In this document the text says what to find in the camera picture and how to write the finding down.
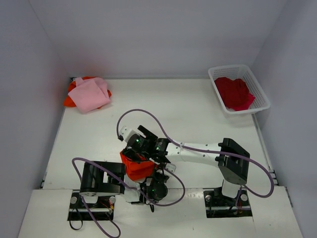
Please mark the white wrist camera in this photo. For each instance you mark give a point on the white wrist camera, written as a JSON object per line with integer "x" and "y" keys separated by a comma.
{"x": 170, "y": 167}
{"x": 125, "y": 133}

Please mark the red t shirt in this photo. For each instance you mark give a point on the red t shirt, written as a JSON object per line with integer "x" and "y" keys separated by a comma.
{"x": 234, "y": 93}

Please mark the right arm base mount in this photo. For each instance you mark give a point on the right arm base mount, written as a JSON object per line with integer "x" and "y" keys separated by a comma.
{"x": 219, "y": 206}

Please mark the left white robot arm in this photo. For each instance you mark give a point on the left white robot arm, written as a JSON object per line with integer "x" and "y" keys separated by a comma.
{"x": 125, "y": 179}

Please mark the pink folded t shirt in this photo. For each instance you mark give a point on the pink folded t shirt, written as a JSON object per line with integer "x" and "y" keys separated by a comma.
{"x": 89, "y": 94}

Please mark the orange t shirt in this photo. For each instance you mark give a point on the orange t shirt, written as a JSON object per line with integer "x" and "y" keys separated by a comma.
{"x": 68, "y": 99}
{"x": 137, "y": 170}

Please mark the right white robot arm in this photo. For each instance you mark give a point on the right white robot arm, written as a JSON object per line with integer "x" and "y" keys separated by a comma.
{"x": 224, "y": 156}

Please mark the white plastic basket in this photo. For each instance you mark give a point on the white plastic basket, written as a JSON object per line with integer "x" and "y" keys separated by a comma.
{"x": 243, "y": 72}

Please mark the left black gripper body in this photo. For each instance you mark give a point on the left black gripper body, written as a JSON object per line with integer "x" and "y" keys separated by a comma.
{"x": 153, "y": 177}

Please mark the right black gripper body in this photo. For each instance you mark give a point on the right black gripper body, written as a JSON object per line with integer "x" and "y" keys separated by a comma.
{"x": 132, "y": 152}

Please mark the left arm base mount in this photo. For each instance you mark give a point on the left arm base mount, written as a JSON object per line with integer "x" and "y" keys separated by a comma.
{"x": 102, "y": 207}

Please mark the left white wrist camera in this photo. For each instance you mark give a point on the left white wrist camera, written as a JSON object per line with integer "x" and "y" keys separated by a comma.
{"x": 170, "y": 167}

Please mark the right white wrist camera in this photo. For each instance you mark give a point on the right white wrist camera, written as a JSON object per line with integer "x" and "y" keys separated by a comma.
{"x": 125, "y": 133}

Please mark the orange folded t shirt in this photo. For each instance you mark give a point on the orange folded t shirt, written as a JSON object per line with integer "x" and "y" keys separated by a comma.
{"x": 68, "y": 99}

